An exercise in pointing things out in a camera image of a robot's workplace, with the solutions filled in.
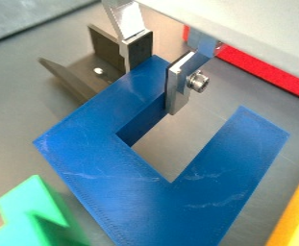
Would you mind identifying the yellow rectangular bar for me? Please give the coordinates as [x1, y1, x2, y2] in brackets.
[266, 185, 299, 246]

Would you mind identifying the green stepped block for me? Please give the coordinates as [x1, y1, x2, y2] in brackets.
[0, 175, 90, 246]

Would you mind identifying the red base board with slots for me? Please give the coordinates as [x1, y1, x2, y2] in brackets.
[182, 25, 299, 104]

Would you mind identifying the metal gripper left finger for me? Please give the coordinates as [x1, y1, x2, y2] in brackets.
[102, 0, 152, 72]

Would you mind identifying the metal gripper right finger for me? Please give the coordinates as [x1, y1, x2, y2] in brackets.
[166, 28, 218, 115]

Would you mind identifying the blue U-shaped block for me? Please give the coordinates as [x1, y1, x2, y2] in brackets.
[33, 57, 289, 246]

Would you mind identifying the black regrasp fixture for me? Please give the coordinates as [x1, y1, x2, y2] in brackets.
[39, 24, 124, 103]

